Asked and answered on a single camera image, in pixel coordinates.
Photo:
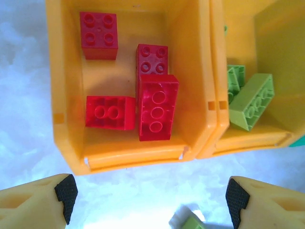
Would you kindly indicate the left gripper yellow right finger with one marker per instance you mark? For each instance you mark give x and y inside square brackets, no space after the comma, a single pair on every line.
[274,210]

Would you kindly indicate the orange plastic bin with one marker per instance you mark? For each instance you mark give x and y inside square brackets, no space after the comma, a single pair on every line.
[274,47]
[186,71]

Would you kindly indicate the green lego brick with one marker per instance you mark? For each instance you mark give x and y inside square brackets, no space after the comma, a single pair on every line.
[252,102]
[234,76]
[193,224]

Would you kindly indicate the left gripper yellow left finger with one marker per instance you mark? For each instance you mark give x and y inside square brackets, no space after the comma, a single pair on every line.
[28,207]

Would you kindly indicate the red lego brick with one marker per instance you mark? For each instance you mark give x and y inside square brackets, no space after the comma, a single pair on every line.
[98,35]
[109,113]
[152,59]
[158,109]

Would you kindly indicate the green plastic bin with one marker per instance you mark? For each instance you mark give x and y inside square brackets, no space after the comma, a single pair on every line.
[299,143]

